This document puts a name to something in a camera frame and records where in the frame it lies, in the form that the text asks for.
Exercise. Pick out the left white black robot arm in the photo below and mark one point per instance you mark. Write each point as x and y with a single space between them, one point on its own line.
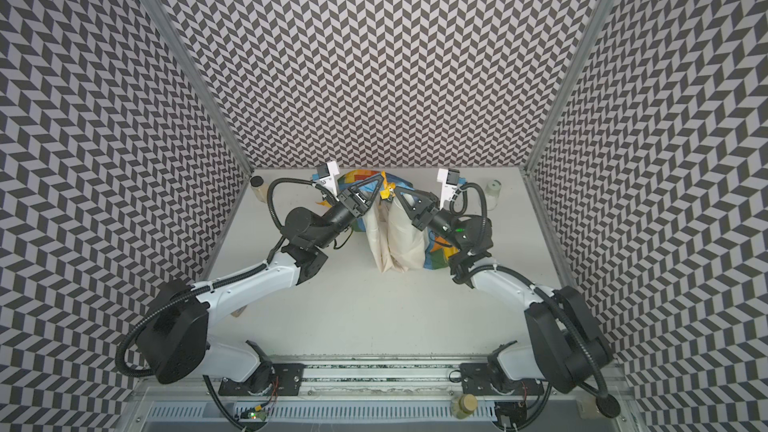
175 339

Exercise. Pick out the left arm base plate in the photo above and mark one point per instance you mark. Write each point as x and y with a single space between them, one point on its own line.
283 379

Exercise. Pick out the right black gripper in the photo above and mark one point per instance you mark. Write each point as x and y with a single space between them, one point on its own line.
425 211

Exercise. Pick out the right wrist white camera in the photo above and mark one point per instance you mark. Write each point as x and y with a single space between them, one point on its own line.
449 180

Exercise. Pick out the tan-lid jar on rail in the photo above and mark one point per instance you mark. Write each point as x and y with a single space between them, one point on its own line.
464 406

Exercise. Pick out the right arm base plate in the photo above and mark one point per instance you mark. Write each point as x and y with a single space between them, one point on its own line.
483 379

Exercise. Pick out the aluminium front rail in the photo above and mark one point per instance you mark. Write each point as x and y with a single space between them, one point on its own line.
362 378

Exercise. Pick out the black-lid jar back left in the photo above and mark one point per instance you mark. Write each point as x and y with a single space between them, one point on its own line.
259 186

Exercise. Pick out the white bottle back right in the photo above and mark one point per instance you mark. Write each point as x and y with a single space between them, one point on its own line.
492 191

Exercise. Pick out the small green circuit board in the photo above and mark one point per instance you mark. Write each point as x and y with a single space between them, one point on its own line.
254 414

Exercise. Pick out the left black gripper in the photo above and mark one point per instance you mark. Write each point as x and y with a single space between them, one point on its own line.
351 202

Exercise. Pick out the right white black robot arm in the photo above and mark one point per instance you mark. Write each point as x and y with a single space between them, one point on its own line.
565 346

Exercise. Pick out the rainbow coloured jacket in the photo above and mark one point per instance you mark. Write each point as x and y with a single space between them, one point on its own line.
393 241

